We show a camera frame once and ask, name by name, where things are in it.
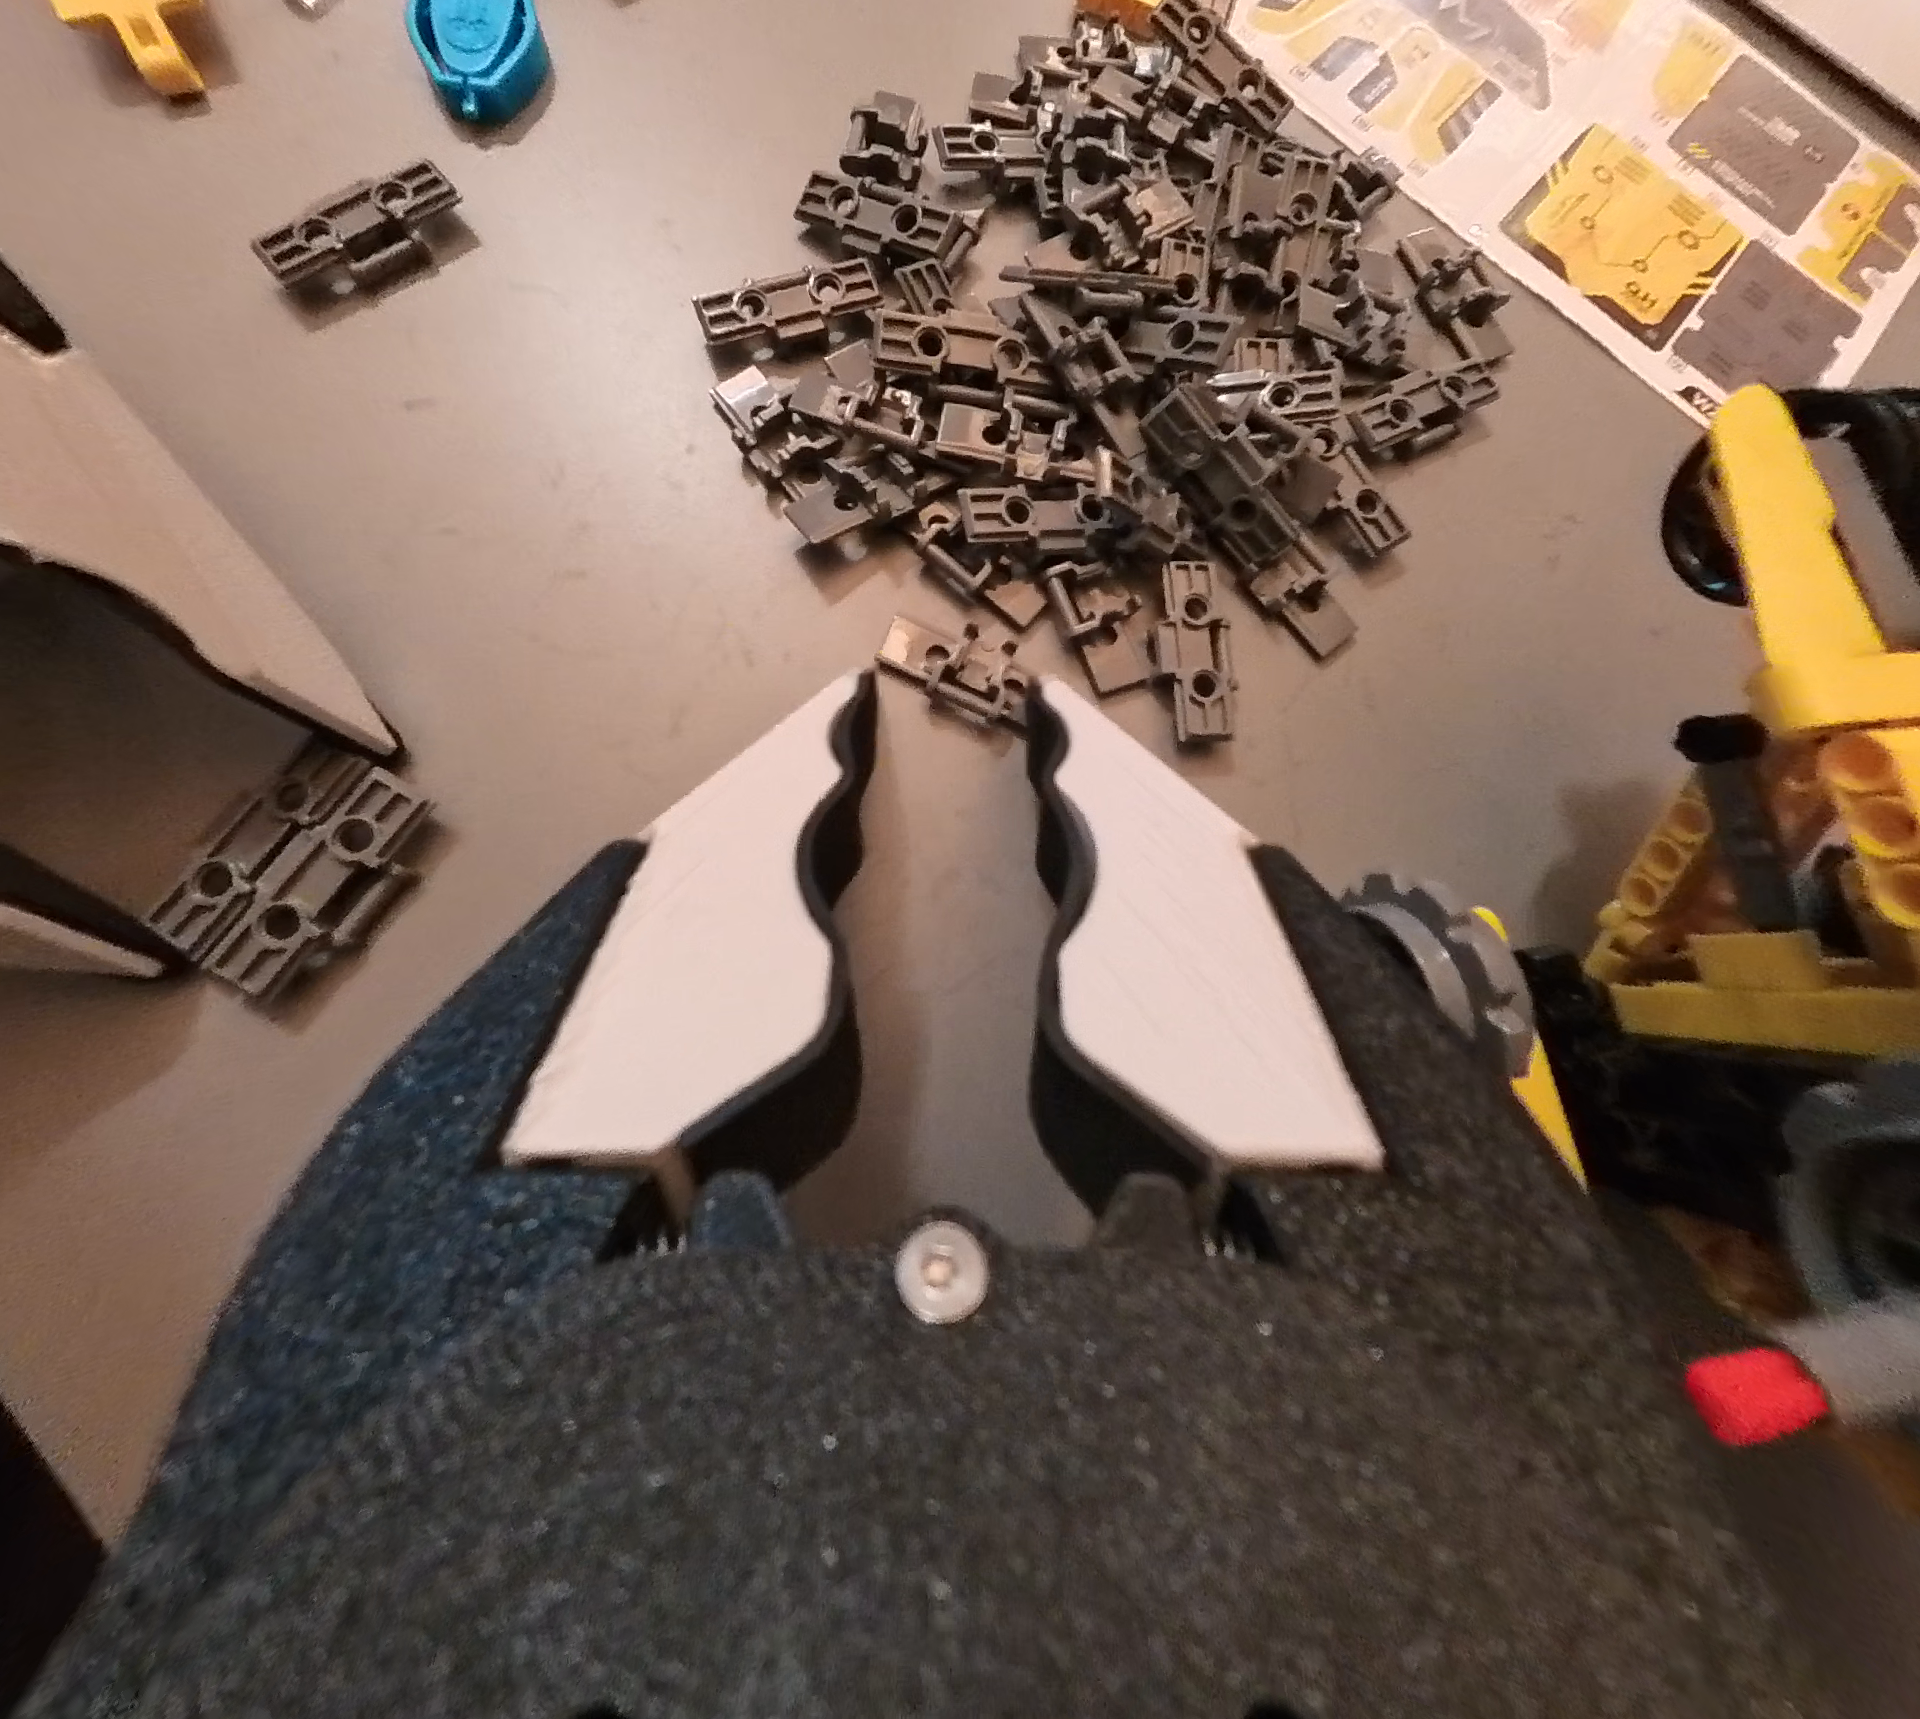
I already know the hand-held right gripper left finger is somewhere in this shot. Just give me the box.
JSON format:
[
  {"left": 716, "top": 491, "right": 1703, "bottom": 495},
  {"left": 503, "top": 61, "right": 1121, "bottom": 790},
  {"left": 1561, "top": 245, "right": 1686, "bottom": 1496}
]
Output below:
[{"left": 499, "top": 668, "right": 882, "bottom": 1253}]

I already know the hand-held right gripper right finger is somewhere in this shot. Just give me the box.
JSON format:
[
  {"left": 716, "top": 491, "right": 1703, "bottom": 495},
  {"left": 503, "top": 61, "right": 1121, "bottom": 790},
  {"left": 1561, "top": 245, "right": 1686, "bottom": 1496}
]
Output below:
[{"left": 1029, "top": 676, "right": 1385, "bottom": 1253}]

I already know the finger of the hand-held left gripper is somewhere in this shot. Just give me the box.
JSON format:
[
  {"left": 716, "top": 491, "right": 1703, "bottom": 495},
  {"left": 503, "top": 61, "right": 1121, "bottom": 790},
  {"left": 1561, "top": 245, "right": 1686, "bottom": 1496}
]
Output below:
[
  {"left": 0, "top": 337, "right": 402, "bottom": 765},
  {"left": 0, "top": 840, "right": 196, "bottom": 979}
]

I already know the single grey track link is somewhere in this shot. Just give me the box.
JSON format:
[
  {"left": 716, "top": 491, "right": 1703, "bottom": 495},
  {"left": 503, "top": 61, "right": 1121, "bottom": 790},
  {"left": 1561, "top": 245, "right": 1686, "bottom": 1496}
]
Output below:
[
  {"left": 878, "top": 617, "right": 1039, "bottom": 729},
  {"left": 225, "top": 787, "right": 441, "bottom": 1004},
  {"left": 148, "top": 741, "right": 379, "bottom": 954}
]

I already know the pile of grey track links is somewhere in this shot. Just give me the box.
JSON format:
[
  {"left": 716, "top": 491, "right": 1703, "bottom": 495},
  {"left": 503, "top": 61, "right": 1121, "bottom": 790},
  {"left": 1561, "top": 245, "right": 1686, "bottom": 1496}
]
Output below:
[{"left": 695, "top": 0, "right": 1517, "bottom": 748}]

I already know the yellow toy brick vehicle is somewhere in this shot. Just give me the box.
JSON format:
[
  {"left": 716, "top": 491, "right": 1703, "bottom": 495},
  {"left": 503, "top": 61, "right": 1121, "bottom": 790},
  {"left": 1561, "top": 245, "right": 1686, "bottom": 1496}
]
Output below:
[{"left": 1344, "top": 382, "right": 1920, "bottom": 1450}]

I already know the loose grey brick part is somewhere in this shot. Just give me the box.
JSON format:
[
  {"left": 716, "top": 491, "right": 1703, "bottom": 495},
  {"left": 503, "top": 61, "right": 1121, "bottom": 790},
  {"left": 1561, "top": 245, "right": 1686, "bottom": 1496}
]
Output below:
[{"left": 252, "top": 158, "right": 460, "bottom": 299}]

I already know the yellow and black sticker sheet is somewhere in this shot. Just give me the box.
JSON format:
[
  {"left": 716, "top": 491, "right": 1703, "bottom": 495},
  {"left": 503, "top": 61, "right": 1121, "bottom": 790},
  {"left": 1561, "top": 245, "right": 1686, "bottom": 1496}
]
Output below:
[{"left": 1206, "top": 0, "right": 1920, "bottom": 422}]

